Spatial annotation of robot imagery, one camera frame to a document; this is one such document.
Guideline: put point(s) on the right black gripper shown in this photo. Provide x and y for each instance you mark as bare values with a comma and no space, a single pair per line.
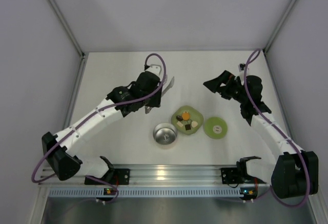
226,88

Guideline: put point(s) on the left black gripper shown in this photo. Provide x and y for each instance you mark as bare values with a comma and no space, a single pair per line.
157,97

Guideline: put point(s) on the metal serving tongs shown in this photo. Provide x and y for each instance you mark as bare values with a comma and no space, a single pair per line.
164,91

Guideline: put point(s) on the dark oval chocolate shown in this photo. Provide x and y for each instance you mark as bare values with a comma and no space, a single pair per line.
179,118

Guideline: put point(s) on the orange round cookie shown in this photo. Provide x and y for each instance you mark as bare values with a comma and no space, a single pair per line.
185,116

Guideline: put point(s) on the green round lid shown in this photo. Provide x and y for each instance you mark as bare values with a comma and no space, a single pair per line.
215,127

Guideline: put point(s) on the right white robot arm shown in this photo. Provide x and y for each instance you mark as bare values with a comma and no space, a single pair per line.
294,171

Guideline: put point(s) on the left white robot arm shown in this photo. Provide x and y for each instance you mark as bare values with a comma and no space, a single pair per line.
62,150

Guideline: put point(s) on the round steel lunch box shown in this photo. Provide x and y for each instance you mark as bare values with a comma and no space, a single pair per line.
165,134

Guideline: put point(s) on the green square dish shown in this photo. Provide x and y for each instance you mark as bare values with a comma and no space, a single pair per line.
187,120

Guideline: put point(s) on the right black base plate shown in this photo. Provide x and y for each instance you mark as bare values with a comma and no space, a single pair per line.
231,176

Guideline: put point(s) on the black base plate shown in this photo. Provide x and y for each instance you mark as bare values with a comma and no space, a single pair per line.
231,176
113,176

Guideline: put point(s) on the aluminium mounting rail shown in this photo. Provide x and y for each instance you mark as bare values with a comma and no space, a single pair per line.
174,175

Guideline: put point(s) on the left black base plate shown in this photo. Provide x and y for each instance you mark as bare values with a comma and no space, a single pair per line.
113,176

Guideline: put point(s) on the right aluminium frame post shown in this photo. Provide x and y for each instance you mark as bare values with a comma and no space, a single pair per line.
291,4

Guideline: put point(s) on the aluminium frame post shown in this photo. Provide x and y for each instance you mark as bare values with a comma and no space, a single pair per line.
63,22
291,4

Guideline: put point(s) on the slotted grey cable duct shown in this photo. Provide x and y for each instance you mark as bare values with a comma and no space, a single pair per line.
150,192

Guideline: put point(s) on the left aluminium frame post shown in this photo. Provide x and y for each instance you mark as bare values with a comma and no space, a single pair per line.
63,22

